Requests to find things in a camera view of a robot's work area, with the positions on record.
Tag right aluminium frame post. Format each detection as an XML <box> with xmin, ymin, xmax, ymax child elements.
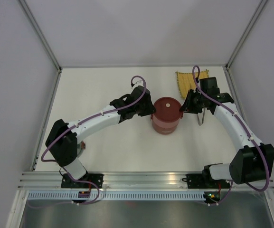
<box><xmin>225</xmin><ymin>0</ymin><xmax>269</xmax><ymax>71</ymax></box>

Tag purple cable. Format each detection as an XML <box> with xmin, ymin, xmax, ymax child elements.
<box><xmin>192</xmin><ymin>65</ymin><xmax>270</xmax><ymax>207</ymax></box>
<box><xmin>41</xmin><ymin>75</ymin><xmax>148</xmax><ymax>205</ymax></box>

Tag grey transparent lid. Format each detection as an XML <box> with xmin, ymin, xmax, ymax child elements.
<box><xmin>77</xmin><ymin>141</ymin><xmax>86</xmax><ymax>158</ymax></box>

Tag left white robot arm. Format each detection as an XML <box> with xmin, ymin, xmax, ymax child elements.
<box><xmin>41</xmin><ymin>85</ymin><xmax>156</xmax><ymax>188</ymax></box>

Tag yellow bamboo mat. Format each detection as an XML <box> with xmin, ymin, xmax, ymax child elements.
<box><xmin>175</xmin><ymin>71</ymin><xmax>196</xmax><ymax>100</ymax></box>

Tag left aluminium frame post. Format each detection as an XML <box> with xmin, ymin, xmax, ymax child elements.
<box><xmin>18</xmin><ymin>0</ymin><xmax>62</xmax><ymax>72</ymax></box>

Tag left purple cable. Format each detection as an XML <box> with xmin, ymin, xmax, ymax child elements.
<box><xmin>41</xmin><ymin>75</ymin><xmax>148</xmax><ymax>205</ymax></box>

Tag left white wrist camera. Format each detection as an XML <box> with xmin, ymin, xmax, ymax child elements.
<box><xmin>132</xmin><ymin>80</ymin><xmax>143</xmax><ymax>88</ymax></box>

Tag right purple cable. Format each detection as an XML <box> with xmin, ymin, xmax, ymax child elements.
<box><xmin>192</xmin><ymin>65</ymin><xmax>270</xmax><ymax>207</ymax></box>

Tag red lid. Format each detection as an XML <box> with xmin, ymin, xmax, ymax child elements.
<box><xmin>153</xmin><ymin>97</ymin><xmax>183</xmax><ymax>123</ymax></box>

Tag white slotted cable duct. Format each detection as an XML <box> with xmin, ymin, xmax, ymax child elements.
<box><xmin>28</xmin><ymin>191</ymin><xmax>205</xmax><ymax>201</ymax></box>

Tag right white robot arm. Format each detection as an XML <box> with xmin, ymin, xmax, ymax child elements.
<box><xmin>180</xmin><ymin>77</ymin><xmax>274</xmax><ymax>191</ymax></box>

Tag red steel bowl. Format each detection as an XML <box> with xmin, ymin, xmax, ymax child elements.
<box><xmin>151</xmin><ymin>119</ymin><xmax>180</xmax><ymax>135</ymax></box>
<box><xmin>151</xmin><ymin>97</ymin><xmax>183</xmax><ymax>134</ymax></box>

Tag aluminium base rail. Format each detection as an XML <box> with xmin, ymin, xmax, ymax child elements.
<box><xmin>18</xmin><ymin>171</ymin><xmax>274</xmax><ymax>190</ymax></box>

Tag aluminium frame post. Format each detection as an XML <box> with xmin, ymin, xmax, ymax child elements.
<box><xmin>18</xmin><ymin>0</ymin><xmax>62</xmax><ymax>72</ymax></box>
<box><xmin>225</xmin><ymin>0</ymin><xmax>269</xmax><ymax>71</ymax></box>

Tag metal tongs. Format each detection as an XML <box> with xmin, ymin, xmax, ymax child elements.
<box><xmin>196</xmin><ymin>108</ymin><xmax>206</xmax><ymax>126</ymax></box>

